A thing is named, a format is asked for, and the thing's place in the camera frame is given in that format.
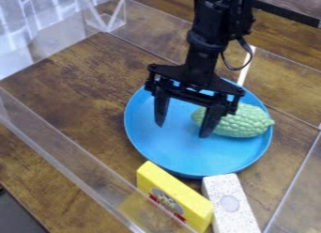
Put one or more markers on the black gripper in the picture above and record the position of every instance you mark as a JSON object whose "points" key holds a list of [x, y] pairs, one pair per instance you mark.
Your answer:
{"points": [[177, 82]]}

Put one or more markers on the blue round tray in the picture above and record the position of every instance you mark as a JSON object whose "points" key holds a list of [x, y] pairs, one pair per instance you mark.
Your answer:
{"points": [[173, 146]]}

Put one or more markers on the green bitter gourd toy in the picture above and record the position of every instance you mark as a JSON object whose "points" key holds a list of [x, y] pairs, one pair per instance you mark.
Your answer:
{"points": [[248, 123]]}

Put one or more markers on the white speckled block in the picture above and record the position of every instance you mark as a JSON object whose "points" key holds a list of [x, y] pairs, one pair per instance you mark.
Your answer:
{"points": [[233, 216]]}

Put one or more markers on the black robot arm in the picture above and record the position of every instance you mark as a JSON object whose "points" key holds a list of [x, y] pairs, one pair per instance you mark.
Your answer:
{"points": [[221, 21]]}

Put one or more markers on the yellow sponge block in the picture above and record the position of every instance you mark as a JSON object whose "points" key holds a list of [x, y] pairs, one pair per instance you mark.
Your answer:
{"points": [[190, 207]]}

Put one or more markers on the white curtain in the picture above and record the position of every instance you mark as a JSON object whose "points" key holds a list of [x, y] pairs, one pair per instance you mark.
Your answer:
{"points": [[40, 27]]}

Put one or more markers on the clear acrylic enclosure wall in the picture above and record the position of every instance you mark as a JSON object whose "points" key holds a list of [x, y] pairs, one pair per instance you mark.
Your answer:
{"points": [[68, 163]]}

